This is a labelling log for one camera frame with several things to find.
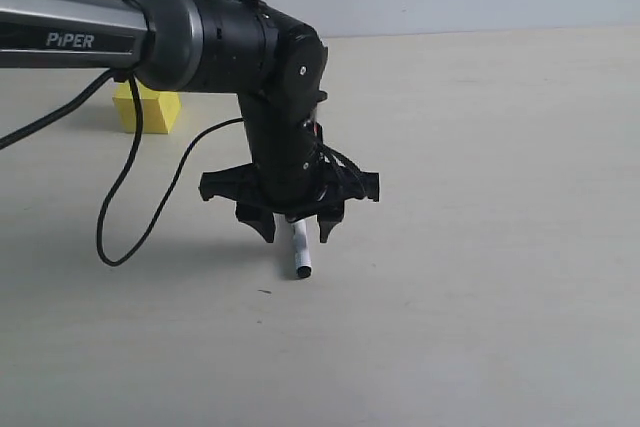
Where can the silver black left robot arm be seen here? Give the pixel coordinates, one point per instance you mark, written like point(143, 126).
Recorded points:
point(271, 62)

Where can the yellow foam cube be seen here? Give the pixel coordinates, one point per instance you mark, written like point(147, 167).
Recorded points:
point(160, 109)

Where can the black and white whiteboard marker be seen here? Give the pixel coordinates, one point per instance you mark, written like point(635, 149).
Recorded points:
point(302, 253)

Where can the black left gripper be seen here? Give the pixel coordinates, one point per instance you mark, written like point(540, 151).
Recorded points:
point(303, 194)

